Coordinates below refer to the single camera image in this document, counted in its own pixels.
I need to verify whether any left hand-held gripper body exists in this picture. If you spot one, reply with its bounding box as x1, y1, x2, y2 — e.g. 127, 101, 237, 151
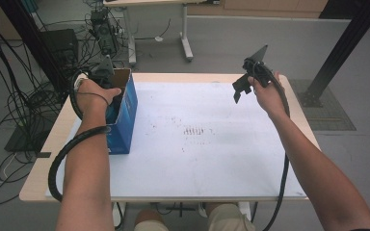
90, 55, 116, 90

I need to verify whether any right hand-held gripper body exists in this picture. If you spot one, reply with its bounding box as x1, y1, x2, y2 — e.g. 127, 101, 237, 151
242, 43, 273, 89

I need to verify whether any blue cardboard box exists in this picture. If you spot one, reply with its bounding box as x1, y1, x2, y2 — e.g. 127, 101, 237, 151
104, 67, 140, 156

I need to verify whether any person's right hand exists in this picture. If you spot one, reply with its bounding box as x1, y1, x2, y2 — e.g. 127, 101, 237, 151
247, 71, 291, 118

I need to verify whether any person's left hand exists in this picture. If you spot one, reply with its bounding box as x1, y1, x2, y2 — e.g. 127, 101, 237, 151
75, 78, 122, 119

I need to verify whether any dark computer tower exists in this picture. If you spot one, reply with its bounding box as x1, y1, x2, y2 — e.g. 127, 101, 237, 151
89, 8, 120, 56

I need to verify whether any black equipment box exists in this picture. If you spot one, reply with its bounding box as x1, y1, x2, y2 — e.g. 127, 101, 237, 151
40, 28, 80, 65

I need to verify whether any wooden cabinet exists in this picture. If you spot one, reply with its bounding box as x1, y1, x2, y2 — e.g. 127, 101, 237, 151
187, 0, 330, 19

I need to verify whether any white-legged background desk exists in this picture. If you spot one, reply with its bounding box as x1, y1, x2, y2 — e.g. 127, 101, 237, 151
103, 0, 222, 64

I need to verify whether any white table mat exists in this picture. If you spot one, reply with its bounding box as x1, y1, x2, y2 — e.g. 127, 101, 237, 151
44, 81, 307, 198

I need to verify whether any dark grid floor mat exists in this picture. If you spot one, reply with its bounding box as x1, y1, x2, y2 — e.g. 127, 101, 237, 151
290, 79, 357, 132

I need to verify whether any white table leg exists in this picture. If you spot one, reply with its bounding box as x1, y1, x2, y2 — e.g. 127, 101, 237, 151
111, 201, 128, 231
237, 201, 252, 220

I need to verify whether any person's right leg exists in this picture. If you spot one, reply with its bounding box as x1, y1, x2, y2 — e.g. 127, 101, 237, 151
204, 202, 256, 231

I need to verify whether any person's leg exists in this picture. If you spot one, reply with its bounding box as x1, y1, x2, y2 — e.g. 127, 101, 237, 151
204, 202, 256, 231
134, 209, 171, 231

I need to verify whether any person's left leg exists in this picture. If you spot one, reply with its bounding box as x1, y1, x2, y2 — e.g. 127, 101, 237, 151
134, 209, 171, 231

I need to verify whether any black metal post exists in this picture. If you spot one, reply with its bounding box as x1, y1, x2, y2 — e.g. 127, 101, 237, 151
0, 0, 74, 96
298, 0, 370, 108

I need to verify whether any tangle of black floor cables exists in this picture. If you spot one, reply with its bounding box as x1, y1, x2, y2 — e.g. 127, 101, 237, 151
0, 0, 133, 208

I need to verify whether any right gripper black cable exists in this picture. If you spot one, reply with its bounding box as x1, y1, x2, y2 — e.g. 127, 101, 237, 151
245, 57, 292, 231

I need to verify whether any black floor base plate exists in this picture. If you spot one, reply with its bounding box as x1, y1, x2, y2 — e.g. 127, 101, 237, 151
4, 123, 51, 153

